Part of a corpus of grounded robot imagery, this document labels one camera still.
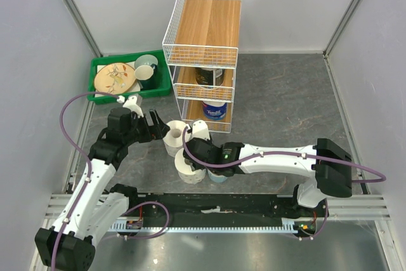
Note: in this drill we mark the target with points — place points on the white floral towel roll front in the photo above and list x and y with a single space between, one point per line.
185 171

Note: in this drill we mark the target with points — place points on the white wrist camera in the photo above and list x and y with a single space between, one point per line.
133 103
199 129

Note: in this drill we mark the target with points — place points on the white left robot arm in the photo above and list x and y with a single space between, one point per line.
71 242

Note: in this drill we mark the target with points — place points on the white floral towel roll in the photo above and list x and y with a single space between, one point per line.
173 140
185 171

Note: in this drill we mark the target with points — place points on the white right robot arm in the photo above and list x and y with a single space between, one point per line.
321 164

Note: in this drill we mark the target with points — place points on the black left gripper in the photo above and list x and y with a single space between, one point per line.
159 130

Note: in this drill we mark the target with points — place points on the green plastic bin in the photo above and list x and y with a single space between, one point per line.
115 74

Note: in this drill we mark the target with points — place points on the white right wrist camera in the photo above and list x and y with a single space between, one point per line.
199 129

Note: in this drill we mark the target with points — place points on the black towel roll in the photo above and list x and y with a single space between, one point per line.
209 77

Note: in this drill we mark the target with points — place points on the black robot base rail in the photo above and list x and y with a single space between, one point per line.
216 210

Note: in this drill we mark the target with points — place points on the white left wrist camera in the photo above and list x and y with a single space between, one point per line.
133 103

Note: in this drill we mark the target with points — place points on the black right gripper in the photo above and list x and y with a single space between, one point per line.
206 141

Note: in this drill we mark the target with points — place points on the light blue cup on table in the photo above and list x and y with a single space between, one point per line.
216 178

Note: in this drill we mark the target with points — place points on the floral ceramic plate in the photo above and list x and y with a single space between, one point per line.
115 77

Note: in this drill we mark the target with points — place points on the white floral towel roll back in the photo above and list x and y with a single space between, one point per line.
173 140

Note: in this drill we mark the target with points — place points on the teal ceramic mug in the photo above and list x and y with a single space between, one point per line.
147 60

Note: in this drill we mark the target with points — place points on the white wire three-tier shelf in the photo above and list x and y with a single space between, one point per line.
204 34

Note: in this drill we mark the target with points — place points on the cream interior mug in bin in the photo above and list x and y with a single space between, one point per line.
144 72

